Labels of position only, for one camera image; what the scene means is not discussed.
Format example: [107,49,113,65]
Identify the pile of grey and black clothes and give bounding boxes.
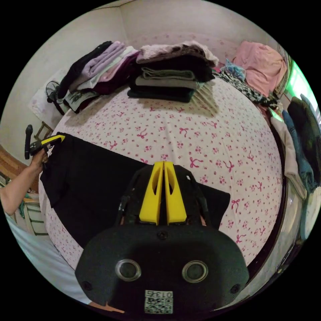
[127,41,220,104]

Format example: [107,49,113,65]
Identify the white shelf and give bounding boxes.
[14,192,48,237]

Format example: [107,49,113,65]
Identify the person's left forearm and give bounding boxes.
[0,163,42,217]

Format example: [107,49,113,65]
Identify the wooden stool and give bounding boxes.
[33,121,54,141]

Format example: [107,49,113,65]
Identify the person's body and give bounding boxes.
[4,212,92,305]

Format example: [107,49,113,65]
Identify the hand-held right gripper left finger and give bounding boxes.
[139,162,164,225]

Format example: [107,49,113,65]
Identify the heap of pink and patterned clothes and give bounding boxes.
[213,40,288,111]

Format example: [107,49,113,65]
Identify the hanging clothes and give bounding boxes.
[269,94,321,202]

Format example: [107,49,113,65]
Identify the fan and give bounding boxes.
[45,80,67,116]

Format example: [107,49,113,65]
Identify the bed with pink printed sheet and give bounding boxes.
[37,32,287,272]

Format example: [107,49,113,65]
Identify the person's left hand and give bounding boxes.
[29,150,50,175]

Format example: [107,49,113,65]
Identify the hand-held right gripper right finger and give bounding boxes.
[164,162,187,225]

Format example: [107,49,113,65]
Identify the pile of purple and black clothes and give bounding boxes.
[57,40,140,114]

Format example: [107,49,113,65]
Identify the black short sleeve shirt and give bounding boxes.
[39,133,231,249]

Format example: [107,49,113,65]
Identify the window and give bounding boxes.
[283,57,312,101]

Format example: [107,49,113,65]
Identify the person's right hand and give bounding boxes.
[89,300,125,314]

